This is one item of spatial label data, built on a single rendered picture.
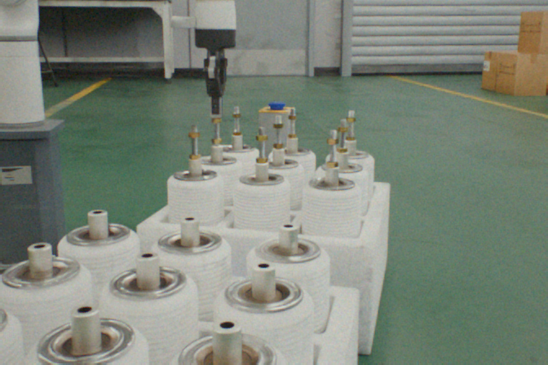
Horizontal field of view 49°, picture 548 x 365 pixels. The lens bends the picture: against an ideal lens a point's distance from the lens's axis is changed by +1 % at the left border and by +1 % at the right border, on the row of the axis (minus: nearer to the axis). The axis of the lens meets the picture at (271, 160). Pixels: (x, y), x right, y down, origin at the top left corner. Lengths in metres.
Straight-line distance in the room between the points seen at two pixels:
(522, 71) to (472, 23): 2.07
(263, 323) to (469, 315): 0.66
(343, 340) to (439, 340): 0.42
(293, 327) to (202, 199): 0.48
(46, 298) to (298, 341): 0.25
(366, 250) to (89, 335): 0.51
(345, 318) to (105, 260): 0.28
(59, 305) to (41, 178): 0.69
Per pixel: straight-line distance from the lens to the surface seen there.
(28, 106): 1.31
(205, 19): 1.09
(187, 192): 1.00
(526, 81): 4.79
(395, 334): 1.06
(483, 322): 1.14
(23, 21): 1.32
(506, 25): 6.93
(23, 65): 1.30
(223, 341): 0.47
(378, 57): 6.42
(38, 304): 0.64
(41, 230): 1.33
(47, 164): 1.31
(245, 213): 0.98
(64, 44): 6.36
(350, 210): 0.95
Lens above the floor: 0.50
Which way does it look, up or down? 13 degrees down
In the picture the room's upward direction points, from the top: straight up
